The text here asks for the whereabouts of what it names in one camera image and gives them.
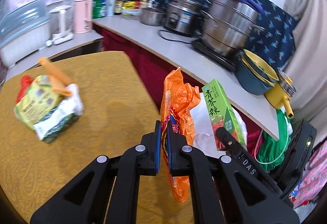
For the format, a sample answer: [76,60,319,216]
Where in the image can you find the white bottle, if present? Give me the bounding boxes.
[106,0,116,17]

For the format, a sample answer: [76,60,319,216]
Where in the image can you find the pink electric kettle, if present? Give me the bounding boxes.
[73,0,92,34]

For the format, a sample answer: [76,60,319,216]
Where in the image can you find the yellow electric pot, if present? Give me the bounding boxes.
[264,70,297,119]

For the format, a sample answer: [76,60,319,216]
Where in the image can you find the green wasabi box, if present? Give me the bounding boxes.
[202,79,245,150]

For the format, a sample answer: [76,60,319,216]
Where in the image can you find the dark red counter curtain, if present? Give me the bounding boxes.
[93,24,263,158]

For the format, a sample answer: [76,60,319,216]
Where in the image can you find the stacked teal yellow bowls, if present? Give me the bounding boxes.
[234,49,279,96]

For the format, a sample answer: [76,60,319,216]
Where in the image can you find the yellow green snack packet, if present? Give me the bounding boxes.
[14,75,62,130]

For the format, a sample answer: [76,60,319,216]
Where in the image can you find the large steel steamer pot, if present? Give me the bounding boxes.
[201,0,267,58]

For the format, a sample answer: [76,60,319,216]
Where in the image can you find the yellow paisley tablecloth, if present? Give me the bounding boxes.
[1,51,160,221]

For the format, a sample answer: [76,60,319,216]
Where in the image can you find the white glass electric kettle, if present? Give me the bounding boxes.
[46,5,74,47]

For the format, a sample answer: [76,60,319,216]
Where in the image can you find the orange snack wrapper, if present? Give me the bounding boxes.
[160,68,201,203]

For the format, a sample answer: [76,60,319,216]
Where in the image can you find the green tin can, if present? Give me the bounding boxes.
[92,0,106,19]

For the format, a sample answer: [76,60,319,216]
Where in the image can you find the white dish rack grey lid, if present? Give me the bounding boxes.
[1,0,50,68]

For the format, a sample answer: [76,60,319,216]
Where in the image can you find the black power cable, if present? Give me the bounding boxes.
[157,29,198,44]

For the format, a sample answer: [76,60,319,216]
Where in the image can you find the orange foam net sleeve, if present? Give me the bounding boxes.
[38,57,73,97]

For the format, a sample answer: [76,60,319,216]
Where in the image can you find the dark sauce bottle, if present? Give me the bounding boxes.
[114,0,123,15]

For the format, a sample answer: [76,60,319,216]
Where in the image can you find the small steel pot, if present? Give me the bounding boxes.
[140,8,165,27]

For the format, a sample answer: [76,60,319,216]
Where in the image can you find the green plastic bag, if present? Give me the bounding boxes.
[254,106,293,172]

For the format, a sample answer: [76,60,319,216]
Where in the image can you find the navy patterned cloth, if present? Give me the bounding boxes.
[154,0,298,70]

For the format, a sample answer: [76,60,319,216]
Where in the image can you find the steel rice cooker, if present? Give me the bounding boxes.
[164,0,204,37]

